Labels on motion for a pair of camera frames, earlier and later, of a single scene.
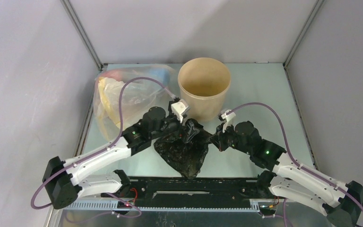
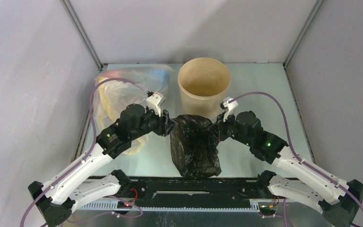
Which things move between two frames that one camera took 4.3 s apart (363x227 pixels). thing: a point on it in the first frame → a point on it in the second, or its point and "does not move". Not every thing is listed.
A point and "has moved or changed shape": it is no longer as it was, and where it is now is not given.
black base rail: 196,193 does not move
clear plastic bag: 123,95 does not move
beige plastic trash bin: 203,82 does not move
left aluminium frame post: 81,32 does not move
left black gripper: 185,135 → 168,126
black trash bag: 186,153 has moved or changed shape
